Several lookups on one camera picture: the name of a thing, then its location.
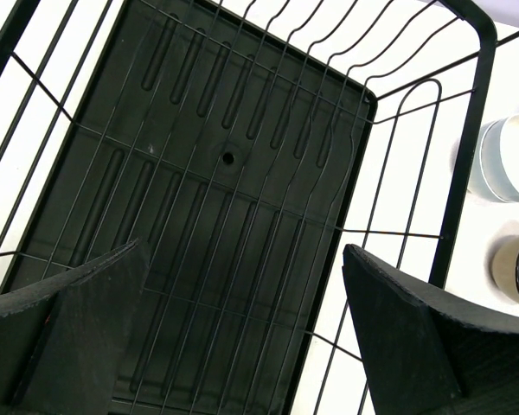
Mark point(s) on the black plastic drip tray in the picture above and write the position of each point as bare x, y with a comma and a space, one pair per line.
224, 134

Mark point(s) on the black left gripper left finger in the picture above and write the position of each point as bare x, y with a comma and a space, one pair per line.
62, 338

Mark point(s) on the beige bowl black inside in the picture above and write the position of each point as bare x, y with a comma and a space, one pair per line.
504, 268

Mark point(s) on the pale blue white bowl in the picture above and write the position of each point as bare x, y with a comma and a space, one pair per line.
495, 167

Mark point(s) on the black wire dish rack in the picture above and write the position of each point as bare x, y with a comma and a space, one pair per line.
428, 64

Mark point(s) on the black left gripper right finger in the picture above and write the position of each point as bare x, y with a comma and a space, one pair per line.
425, 350

